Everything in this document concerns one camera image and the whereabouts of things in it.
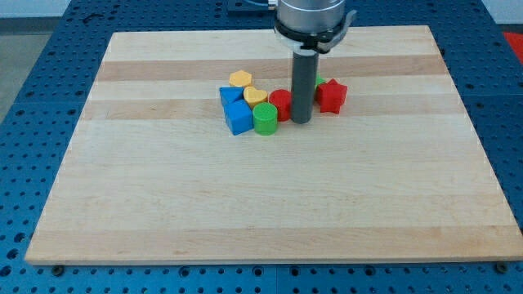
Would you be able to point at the red cylinder block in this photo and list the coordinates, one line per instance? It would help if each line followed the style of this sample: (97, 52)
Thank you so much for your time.
(282, 100)

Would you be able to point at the green cylinder block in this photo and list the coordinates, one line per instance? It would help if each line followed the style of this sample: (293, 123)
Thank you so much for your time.
(265, 119)

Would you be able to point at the blue triangle block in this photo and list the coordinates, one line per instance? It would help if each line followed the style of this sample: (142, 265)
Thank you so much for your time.
(229, 95)

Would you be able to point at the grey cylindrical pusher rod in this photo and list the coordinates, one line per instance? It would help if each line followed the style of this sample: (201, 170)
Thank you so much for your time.
(304, 73)

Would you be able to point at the red star block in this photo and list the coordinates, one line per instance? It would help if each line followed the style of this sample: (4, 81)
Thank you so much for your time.
(331, 96)

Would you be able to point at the green star block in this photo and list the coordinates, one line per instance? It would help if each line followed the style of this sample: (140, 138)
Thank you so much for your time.
(318, 80)

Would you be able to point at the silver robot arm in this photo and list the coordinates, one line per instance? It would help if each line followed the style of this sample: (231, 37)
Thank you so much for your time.
(309, 28)

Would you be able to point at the wooden board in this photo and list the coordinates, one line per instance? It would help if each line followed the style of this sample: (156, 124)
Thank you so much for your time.
(153, 176)

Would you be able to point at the yellow heart block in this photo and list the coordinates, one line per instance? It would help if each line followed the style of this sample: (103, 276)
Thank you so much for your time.
(254, 96)

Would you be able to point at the yellow hexagon block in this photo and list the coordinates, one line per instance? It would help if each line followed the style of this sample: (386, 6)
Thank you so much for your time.
(240, 78)

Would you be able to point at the blue cube block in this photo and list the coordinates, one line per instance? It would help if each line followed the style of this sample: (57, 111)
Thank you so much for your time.
(239, 117)

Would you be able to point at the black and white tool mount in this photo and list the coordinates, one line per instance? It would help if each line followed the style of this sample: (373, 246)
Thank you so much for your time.
(311, 43)

